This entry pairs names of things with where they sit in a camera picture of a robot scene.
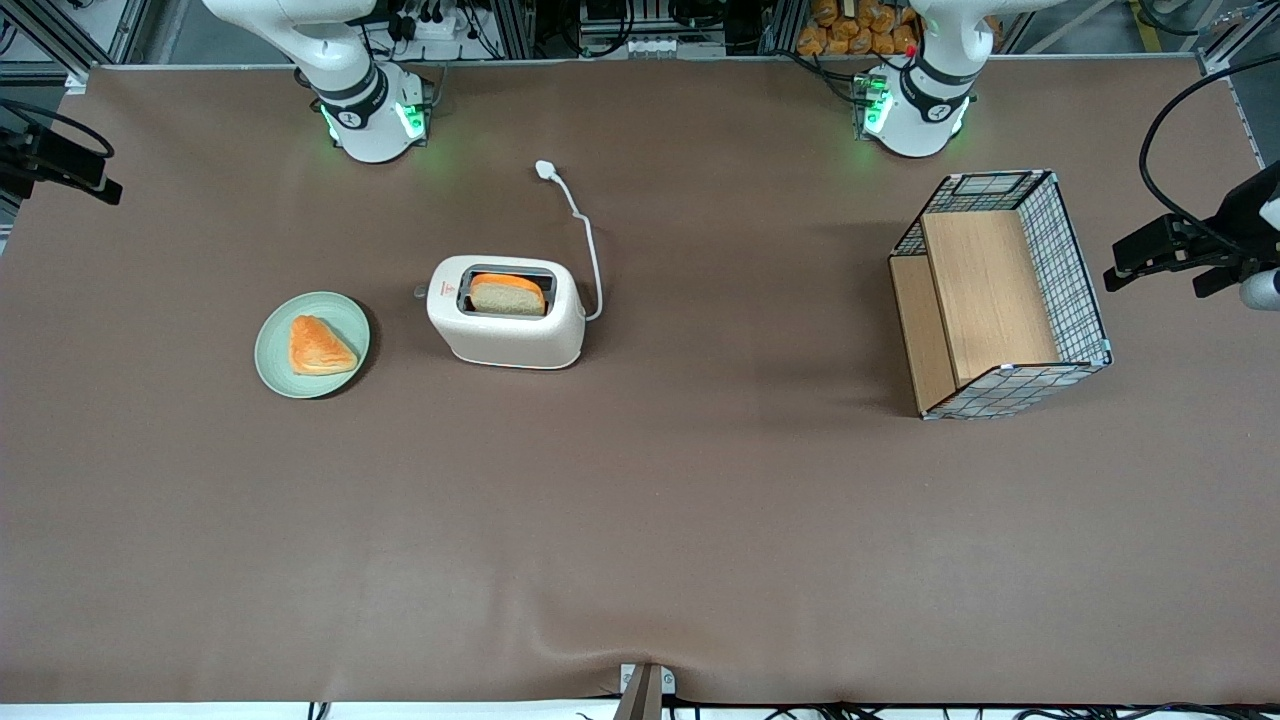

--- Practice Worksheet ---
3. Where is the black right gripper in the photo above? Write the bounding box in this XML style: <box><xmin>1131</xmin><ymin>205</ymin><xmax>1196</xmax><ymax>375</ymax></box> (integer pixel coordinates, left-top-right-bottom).
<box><xmin>0</xmin><ymin>126</ymin><xmax>124</xmax><ymax>207</ymax></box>

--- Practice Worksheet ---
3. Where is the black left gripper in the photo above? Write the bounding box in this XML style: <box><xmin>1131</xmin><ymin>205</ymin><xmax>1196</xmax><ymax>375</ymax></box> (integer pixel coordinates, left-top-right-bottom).
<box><xmin>1103</xmin><ymin>163</ymin><xmax>1280</xmax><ymax>293</ymax></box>

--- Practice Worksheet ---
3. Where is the white two-slot toaster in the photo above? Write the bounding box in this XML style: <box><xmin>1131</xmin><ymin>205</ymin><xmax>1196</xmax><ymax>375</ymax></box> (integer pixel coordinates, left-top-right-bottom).
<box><xmin>414</xmin><ymin>255</ymin><xmax>588</xmax><ymax>371</ymax></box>

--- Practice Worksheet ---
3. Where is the bread slice in toaster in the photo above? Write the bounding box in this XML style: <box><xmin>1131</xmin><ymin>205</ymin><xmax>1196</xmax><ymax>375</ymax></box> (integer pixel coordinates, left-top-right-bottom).
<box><xmin>469</xmin><ymin>273</ymin><xmax>548</xmax><ymax>318</ymax></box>

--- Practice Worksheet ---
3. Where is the pale green round plate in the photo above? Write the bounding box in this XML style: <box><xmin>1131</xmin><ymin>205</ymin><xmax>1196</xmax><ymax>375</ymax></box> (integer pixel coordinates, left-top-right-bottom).
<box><xmin>254</xmin><ymin>291</ymin><xmax>371</xmax><ymax>400</ymax></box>

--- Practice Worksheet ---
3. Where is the triangular toasted bread piece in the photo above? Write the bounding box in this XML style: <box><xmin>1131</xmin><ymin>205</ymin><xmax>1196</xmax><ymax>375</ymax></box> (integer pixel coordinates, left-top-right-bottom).
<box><xmin>289</xmin><ymin>315</ymin><xmax>360</xmax><ymax>377</ymax></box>

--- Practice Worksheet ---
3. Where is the bag of bread rolls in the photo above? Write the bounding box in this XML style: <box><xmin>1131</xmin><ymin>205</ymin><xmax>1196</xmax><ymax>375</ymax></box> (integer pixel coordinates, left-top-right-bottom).
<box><xmin>797</xmin><ymin>0</ymin><xmax>921</xmax><ymax>57</ymax></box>

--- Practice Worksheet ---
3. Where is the white power strip with plugs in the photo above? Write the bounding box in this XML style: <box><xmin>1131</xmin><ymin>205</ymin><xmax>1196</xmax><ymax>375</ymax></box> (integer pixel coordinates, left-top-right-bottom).
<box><xmin>388</xmin><ymin>0</ymin><xmax>471</xmax><ymax>43</ymax></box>

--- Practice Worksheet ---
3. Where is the brown table cover cloth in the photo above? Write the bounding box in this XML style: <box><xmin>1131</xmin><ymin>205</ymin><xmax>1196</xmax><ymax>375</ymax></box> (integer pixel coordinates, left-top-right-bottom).
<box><xmin>0</xmin><ymin>55</ymin><xmax>1280</xmax><ymax>706</ymax></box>

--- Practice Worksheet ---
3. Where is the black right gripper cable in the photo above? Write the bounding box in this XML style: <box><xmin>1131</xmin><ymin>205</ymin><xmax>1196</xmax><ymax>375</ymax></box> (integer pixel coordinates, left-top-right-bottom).
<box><xmin>0</xmin><ymin>99</ymin><xmax>116</xmax><ymax>161</ymax></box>

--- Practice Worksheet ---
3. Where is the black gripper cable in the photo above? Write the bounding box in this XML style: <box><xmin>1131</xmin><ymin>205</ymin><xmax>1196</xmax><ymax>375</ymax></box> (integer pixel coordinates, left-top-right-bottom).
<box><xmin>0</xmin><ymin>99</ymin><xmax>116</xmax><ymax>161</ymax></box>
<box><xmin>1139</xmin><ymin>55</ymin><xmax>1280</xmax><ymax>251</ymax></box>

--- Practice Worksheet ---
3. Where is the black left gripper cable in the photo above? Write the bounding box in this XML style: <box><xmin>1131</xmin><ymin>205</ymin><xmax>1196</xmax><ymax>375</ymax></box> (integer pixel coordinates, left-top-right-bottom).
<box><xmin>1139</xmin><ymin>55</ymin><xmax>1280</xmax><ymax>251</ymax></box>

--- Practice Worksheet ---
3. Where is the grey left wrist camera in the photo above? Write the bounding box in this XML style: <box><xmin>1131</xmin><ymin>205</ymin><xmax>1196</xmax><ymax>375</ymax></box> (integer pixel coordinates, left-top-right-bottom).
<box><xmin>1238</xmin><ymin>267</ymin><xmax>1280</xmax><ymax>312</ymax></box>

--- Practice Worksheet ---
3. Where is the wire basket with wooden shelf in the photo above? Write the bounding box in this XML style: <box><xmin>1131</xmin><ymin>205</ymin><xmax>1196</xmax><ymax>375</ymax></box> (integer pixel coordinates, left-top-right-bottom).
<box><xmin>888</xmin><ymin>169</ymin><xmax>1114</xmax><ymax>421</ymax></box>

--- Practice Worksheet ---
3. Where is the white toaster power cord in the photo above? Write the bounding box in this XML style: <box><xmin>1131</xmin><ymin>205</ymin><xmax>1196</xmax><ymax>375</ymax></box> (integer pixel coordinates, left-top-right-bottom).
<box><xmin>534</xmin><ymin>160</ymin><xmax>604</xmax><ymax>323</ymax></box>

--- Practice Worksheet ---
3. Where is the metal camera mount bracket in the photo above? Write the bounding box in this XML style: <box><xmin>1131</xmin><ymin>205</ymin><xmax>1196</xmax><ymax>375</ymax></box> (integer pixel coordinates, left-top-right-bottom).
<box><xmin>612</xmin><ymin>662</ymin><xmax>677</xmax><ymax>720</ymax></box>

